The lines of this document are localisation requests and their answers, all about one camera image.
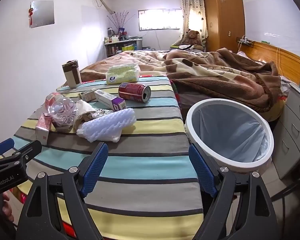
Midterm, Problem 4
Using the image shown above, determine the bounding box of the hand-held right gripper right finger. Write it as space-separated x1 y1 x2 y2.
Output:
188 144 287 240

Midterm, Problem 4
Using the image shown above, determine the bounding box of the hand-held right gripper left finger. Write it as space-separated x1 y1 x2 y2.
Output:
16 142 109 240

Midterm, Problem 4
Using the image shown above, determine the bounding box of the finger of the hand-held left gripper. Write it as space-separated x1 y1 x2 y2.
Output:
0 138 15 160
0 140 42 173

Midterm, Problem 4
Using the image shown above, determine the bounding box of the pink carton box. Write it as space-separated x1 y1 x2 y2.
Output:
35 112 53 145

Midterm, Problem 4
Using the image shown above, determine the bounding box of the white foam net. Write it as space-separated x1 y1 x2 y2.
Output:
77 126 122 143
81 108 137 140

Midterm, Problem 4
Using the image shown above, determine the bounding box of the white round waste bin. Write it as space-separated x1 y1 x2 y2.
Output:
186 99 274 173

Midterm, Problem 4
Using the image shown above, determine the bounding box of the clear plastic bottle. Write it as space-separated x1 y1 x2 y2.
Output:
45 92 80 127

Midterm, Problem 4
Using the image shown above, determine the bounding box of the white purple carton box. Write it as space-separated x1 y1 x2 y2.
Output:
94 89 127 112

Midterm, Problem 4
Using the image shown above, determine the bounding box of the person's left hand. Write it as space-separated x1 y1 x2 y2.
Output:
1 191 13 221

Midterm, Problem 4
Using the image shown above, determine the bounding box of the striped table cloth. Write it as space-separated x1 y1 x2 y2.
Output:
9 76 204 240

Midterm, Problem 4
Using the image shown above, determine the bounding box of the translucent bin liner bag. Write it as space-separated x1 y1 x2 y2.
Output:
192 104 268 162

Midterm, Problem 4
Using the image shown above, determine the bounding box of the printed paper wrapper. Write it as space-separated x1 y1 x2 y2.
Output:
74 99 113 130

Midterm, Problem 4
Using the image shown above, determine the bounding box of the small green white box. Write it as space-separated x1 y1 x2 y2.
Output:
77 88 98 102

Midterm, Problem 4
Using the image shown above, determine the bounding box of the grey bed sheet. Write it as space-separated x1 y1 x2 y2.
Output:
175 87 240 113

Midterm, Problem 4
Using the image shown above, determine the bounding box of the red drink can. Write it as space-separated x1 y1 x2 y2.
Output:
118 82 151 103

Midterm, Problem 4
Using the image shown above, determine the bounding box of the brown cream thermos cup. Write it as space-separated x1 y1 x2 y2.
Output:
62 59 82 88

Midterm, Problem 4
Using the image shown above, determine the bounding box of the grey drawer cabinet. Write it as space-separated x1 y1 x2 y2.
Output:
272 81 300 180

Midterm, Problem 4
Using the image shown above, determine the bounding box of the yellow tissue pack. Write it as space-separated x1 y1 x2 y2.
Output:
105 63 140 85

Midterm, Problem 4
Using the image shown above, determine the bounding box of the brown printed blanket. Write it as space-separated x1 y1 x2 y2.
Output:
80 47 283 113

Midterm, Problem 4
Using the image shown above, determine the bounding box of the cluttered storage shelf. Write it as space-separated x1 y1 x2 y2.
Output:
104 36 140 58

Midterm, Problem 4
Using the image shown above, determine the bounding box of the brown teddy bear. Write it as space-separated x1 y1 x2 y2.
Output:
181 29 204 52

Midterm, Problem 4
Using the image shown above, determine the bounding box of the wooden headboard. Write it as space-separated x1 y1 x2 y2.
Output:
250 41 300 85

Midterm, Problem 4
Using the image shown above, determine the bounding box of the dried branches bouquet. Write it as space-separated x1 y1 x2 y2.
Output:
107 11 135 30

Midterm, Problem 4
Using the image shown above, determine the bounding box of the window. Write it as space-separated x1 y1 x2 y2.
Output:
138 9 184 31

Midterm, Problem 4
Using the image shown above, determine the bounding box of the wooden wardrobe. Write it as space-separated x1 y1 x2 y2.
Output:
203 0 246 53

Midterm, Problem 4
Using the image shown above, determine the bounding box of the wrapped air conditioner pipe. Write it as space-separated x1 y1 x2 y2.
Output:
91 0 115 14

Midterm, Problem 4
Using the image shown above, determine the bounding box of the patterned curtain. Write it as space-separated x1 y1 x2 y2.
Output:
179 0 208 40

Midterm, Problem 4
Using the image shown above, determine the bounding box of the silver foil wall sheet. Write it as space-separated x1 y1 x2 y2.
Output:
29 0 55 28

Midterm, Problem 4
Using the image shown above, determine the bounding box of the white charging cable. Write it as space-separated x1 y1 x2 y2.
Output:
275 46 283 77

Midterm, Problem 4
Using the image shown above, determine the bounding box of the wall shelf with power strip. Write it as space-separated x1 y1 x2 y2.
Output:
236 36 255 47

